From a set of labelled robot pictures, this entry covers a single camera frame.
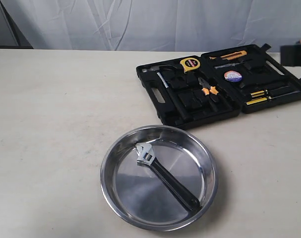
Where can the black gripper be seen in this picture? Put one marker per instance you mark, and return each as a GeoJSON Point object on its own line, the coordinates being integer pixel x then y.
{"type": "Point", "coordinates": [290, 55]}

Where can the black plastic tool case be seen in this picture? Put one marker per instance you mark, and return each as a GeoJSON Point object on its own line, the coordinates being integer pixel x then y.
{"type": "Point", "coordinates": [196, 90]}

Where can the black handled adjustable wrench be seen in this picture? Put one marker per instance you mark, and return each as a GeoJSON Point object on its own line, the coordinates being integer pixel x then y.
{"type": "Point", "coordinates": [146, 157]}

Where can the yellow utility knife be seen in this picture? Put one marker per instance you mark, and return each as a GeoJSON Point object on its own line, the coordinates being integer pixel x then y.
{"type": "Point", "coordinates": [231, 56]}

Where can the upper yellow black screwdriver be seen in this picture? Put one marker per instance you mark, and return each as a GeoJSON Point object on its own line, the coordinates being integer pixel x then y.
{"type": "Point", "coordinates": [270, 91]}

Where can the yellow black screwdriver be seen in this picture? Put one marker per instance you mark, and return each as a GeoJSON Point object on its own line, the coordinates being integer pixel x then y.
{"type": "Point", "coordinates": [270, 91]}
{"type": "Point", "coordinates": [268, 98]}

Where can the lower yellow black screwdriver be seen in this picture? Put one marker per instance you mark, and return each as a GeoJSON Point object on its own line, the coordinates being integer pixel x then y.
{"type": "Point", "coordinates": [268, 98]}

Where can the clear voltage tester pen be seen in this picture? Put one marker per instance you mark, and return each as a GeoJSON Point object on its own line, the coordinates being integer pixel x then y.
{"type": "Point", "coordinates": [228, 65]}

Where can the round electrical tape roll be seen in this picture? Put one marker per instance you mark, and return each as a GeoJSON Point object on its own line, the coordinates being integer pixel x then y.
{"type": "Point", "coordinates": [232, 76]}

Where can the orange black pliers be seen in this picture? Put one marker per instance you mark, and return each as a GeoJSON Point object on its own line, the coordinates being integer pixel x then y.
{"type": "Point", "coordinates": [210, 94]}

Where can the yellow tape measure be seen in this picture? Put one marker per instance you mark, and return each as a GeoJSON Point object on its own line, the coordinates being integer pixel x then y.
{"type": "Point", "coordinates": [190, 64]}

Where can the white backdrop curtain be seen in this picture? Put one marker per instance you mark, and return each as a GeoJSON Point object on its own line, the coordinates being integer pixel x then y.
{"type": "Point", "coordinates": [156, 25]}

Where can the round stainless steel tray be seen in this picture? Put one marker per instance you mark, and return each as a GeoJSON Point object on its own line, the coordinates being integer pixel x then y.
{"type": "Point", "coordinates": [139, 197]}

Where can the dark cabinet at left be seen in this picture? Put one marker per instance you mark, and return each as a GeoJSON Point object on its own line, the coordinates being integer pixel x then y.
{"type": "Point", "coordinates": [10, 35]}

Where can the black handled claw hammer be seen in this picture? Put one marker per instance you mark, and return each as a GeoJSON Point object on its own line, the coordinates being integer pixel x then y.
{"type": "Point", "coordinates": [174, 98]}

